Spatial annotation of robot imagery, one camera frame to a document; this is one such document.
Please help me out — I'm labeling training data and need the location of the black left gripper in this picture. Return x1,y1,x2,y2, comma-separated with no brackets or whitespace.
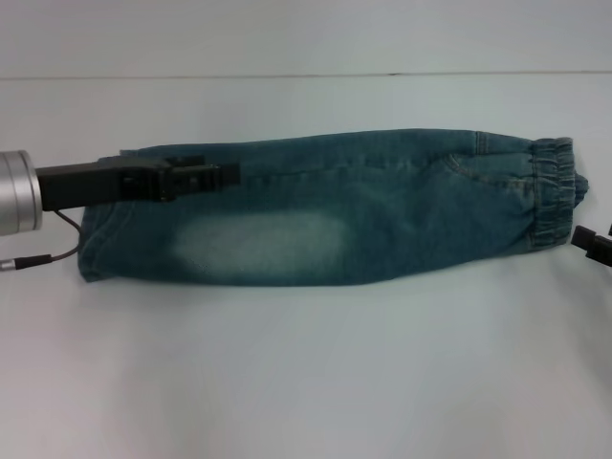
36,154,242,212

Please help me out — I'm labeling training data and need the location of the blue denim shorts basketball print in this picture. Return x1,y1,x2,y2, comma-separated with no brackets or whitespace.
76,127,590,288

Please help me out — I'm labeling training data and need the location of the black cable silver plug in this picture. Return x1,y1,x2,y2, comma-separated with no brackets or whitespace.
0,208,86,272

